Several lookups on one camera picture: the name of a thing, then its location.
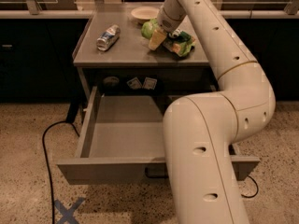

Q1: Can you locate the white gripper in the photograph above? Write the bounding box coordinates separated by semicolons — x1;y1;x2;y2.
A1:
149;0;186;50

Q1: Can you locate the green rice chip bag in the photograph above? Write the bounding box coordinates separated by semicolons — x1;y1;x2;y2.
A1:
141;19;195;58

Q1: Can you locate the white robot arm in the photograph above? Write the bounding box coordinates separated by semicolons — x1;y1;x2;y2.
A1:
157;0;276;224

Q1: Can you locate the grey open top drawer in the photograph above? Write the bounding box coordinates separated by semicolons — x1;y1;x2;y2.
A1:
57;91;259;186

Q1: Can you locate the white bowl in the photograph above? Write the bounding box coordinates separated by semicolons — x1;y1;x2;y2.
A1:
131;7;159;24

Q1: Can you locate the white label card right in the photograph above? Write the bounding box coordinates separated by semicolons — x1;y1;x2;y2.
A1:
143;77;157;90

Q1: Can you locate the white label card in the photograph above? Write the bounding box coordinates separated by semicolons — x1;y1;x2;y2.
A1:
143;77;157;90
127;77;142;90

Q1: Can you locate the silver blue soda can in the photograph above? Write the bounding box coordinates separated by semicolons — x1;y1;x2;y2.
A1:
96;24;121;51

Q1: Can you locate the grey cabinet table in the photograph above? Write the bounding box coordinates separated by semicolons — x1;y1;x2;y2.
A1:
74;3;218;95

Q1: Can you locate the white label card left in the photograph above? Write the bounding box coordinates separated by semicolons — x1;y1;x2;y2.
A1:
127;77;142;90

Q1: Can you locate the long white counter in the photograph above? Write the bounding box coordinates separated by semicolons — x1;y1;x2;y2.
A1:
0;10;289;19

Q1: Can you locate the blue tape cross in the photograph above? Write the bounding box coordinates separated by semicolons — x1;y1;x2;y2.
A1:
54;197;85;224

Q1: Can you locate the black cable left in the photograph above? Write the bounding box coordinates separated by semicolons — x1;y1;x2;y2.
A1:
41;119;81;224

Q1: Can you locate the black cable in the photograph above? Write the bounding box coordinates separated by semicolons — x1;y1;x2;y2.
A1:
41;119;81;224
240;175;260;200

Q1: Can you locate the black cable right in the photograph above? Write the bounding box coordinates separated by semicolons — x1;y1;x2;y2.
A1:
240;175;260;200

